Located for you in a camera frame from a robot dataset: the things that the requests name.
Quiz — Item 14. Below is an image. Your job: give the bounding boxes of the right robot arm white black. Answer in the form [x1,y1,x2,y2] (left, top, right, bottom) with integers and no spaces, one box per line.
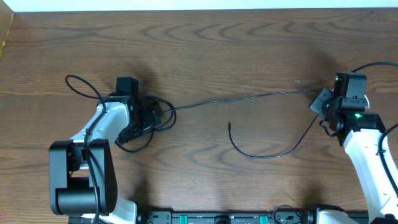
[310,88,397,223]

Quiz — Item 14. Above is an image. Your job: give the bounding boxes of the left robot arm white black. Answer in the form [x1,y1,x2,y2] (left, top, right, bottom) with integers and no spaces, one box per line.
[49,95,162,223]

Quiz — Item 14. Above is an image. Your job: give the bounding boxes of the cardboard box side panel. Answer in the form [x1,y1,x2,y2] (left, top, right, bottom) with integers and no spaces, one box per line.
[0,0,14,55]

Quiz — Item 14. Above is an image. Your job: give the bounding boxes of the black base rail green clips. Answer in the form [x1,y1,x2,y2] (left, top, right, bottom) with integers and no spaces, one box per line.
[136,204,369,224]

